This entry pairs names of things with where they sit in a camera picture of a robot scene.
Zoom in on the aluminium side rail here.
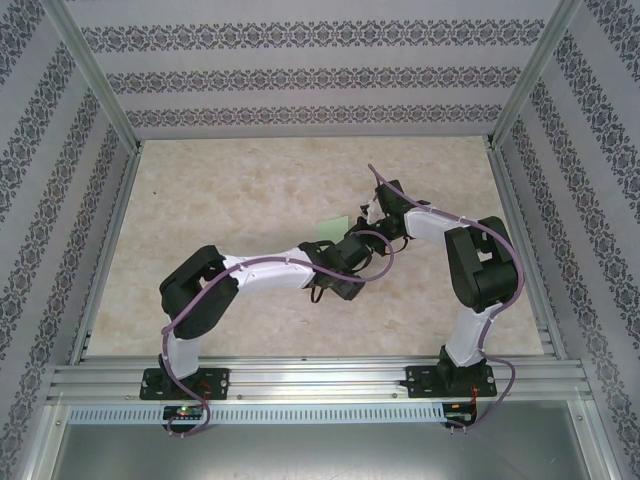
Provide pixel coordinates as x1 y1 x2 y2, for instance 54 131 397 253
67 142 146 364
483 139 569 361

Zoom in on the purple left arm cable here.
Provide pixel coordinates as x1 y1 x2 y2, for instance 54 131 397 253
160 230 396 440

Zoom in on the light green paper sheet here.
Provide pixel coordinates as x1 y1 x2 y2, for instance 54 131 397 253
316 215 350 241

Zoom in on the slotted grey cable duct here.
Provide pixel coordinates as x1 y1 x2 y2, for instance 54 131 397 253
67 402 447 427

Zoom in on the aluminium frame post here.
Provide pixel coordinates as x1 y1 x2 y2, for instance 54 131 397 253
45 0 144 154
487 0 586 151

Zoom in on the small circuit board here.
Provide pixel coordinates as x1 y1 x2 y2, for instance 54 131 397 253
445 402 477 422
162 404 205 421

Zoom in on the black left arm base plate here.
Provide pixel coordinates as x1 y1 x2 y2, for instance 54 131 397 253
141 367 231 401

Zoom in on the grey metal panel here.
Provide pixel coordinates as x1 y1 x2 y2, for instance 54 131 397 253
42 399 619 480

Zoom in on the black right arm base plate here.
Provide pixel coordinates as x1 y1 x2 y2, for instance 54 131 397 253
405 364 497 400

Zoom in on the aluminium mounting rail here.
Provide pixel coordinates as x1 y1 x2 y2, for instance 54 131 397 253
47 353 594 402

